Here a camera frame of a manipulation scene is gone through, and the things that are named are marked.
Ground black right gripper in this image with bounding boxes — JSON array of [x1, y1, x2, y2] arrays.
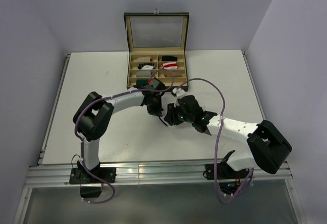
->
[[164, 101, 195, 126]]

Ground white sock black stripes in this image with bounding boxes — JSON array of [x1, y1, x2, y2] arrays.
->
[[158, 116, 169, 127]]

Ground brown ribbed sock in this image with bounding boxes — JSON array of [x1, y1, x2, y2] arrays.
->
[[164, 70, 184, 78]]

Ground red white striped sock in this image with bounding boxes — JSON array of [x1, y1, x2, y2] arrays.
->
[[161, 61, 178, 70]]

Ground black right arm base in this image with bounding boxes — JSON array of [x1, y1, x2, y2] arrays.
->
[[217, 150, 249, 195]]

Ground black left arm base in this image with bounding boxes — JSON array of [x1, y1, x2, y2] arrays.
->
[[68, 167, 116, 198]]

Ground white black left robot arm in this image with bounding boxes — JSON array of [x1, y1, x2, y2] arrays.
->
[[73, 78, 166, 183]]

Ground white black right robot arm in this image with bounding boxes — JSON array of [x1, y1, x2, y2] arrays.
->
[[164, 95, 292, 178]]

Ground rolled teal sock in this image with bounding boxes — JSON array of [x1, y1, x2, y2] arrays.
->
[[136, 79, 148, 86]]

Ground rolled grey sock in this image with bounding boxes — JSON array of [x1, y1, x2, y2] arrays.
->
[[135, 70, 153, 78]]

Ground rolled black white sock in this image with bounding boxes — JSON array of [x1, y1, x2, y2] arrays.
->
[[137, 63, 156, 70]]

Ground black compartment storage box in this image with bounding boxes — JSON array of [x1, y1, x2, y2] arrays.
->
[[124, 9, 190, 91]]

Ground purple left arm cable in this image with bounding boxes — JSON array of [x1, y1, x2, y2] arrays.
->
[[74, 68, 175, 205]]

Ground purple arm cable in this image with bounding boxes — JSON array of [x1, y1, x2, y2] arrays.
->
[[172, 78, 255, 206], [74, 68, 175, 205]]

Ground aluminium table frame rail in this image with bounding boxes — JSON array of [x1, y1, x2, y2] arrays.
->
[[25, 157, 293, 188]]

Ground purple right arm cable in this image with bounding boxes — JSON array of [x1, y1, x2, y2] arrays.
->
[[172, 78, 255, 206]]

